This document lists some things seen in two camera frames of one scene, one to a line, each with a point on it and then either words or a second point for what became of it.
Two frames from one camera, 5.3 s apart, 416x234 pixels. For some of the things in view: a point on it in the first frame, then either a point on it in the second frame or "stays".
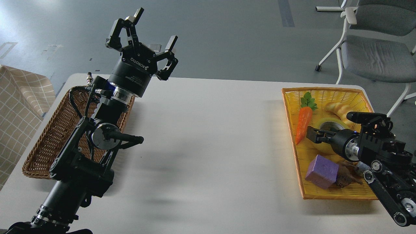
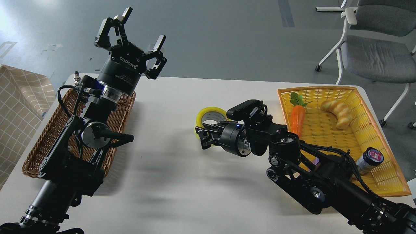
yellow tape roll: (325, 146) -> (211, 113)
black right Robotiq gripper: (344, 141) -> (232, 137)
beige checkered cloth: (25, 97) stays
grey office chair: (378, 43) stays
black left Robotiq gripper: (131, 74) -> (122, 72)
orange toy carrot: (308, 104) -> (298, 113)
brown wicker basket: (80, 105) stays
